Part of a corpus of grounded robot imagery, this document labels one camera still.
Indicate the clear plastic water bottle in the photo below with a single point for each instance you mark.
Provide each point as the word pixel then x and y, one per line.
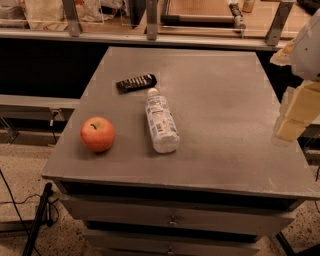
pixel 162 128

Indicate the grey drawer cabinet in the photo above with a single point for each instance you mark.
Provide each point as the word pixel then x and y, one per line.
pixel 228 184

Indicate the upper drawer metal handle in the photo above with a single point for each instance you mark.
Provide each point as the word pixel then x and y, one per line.
pixel 172 222

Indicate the red apple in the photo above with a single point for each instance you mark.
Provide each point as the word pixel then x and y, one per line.
pixel 97 134

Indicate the black tripod leg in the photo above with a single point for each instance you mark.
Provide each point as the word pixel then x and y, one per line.
pixel 32 236

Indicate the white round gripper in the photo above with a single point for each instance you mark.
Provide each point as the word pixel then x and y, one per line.
pixel 308 53

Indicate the low grey bench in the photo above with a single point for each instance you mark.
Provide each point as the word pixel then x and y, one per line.
pixel 37 108

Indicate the grey metal railing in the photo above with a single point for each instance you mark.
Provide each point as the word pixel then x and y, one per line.
pixel 248 24

